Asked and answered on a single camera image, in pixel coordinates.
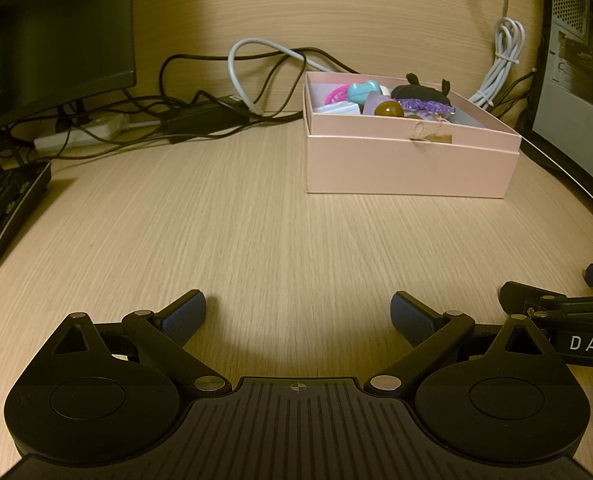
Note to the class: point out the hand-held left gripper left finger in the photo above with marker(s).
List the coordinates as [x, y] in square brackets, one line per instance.
[186, 314]

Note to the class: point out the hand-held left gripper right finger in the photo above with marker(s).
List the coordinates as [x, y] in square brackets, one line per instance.
[411, 316]

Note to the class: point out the pink cardboard box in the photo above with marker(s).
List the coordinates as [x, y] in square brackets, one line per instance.
[406, 165]

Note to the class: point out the brown ball toy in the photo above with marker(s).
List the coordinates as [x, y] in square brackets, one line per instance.
[389, 109]

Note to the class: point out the purple scrunchie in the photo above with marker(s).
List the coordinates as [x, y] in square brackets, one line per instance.
[429, 106]

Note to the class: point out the small white box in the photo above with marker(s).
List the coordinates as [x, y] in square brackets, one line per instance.
[340, 108]

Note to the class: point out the black plush toy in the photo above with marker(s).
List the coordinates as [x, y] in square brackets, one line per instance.
[421, 90]

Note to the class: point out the teal toy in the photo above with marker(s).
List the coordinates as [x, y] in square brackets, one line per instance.
[362, 91]

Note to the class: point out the pink toy net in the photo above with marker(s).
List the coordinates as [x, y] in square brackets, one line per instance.
[337, 94]

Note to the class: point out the computer case with glass panel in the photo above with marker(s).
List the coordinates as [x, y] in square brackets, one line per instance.
[576, 85]

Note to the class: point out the black power adapter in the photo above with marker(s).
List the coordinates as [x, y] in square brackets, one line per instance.
[204, 117]

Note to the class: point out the white power strip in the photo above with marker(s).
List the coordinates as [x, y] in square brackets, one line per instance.
[84, 130]

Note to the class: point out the black keyboard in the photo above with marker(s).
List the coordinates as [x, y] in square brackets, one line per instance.
[4, 205]

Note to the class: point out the black computer monitor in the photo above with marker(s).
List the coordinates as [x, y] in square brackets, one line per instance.
[51, 35]

